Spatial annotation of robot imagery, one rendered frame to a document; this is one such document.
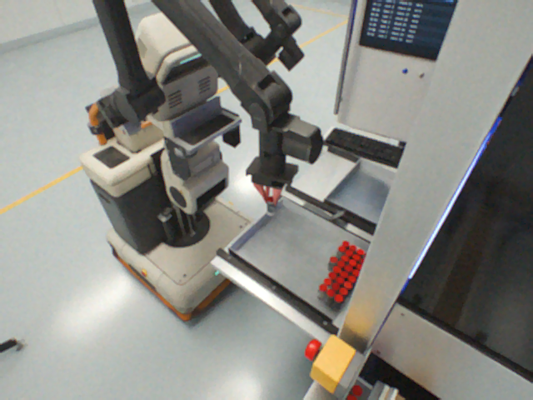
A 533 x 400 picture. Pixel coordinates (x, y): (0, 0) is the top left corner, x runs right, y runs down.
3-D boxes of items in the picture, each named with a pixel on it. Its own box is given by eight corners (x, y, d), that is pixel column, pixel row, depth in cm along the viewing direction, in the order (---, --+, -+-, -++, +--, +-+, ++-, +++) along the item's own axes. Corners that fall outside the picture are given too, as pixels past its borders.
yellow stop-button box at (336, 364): (358, 369, 67) (366, 356, 62) (341, 401, 63) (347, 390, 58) (326, 346, 70) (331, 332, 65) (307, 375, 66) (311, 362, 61)
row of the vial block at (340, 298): (370, 265, 94) (373, 255, 91) (337, 312, 84) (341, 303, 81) (362, 261, 95) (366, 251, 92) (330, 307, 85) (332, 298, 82)
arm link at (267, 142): (269, 109, 67) (252, 120, 63) (299, 119, 64) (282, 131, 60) (269, 140, 72) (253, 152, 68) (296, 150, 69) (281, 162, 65)
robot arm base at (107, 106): (131, 86, 100) (94, 102, 93) (139, 77, 93) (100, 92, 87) (147, 112, 102) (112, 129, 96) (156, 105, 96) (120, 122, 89)
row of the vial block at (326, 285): (355, 257, 96) (358, 247, 93) (322, 302, 86) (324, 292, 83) (348, 252, 97) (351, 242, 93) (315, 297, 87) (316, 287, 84)
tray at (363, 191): (451, 205, 110) (456, 197, 108) (425, 257, 96) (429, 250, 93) (358, 165, 125) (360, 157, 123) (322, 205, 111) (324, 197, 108)
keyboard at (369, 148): (421, 156, 141) (423, 151, 139) (414, 175, 133) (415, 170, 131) (333, 129, 155) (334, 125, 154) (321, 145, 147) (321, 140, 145)
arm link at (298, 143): (275, 78, 62) (247, 102, 58) (331, 93, 57) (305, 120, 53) (279, 130, 71) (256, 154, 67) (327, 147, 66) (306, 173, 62)
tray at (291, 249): (377, 257, 96) (380, 249, 94) (331, 326, 82) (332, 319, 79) (281, 203, 111) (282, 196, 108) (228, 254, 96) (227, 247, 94)
